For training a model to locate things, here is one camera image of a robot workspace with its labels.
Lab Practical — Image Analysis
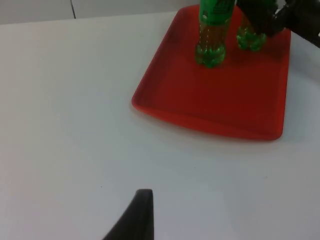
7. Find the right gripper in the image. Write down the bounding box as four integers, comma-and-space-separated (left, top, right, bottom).
236, 0, 320, 49

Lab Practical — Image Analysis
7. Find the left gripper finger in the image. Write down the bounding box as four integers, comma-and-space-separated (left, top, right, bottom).
101, 188, 155, 240

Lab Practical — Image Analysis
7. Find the green plastic bottle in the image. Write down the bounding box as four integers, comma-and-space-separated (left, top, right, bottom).
194, 0, 235, 69
236, 6, 268, 53

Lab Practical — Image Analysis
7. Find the red tray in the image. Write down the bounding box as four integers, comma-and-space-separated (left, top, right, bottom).
131, 4, 292, 142

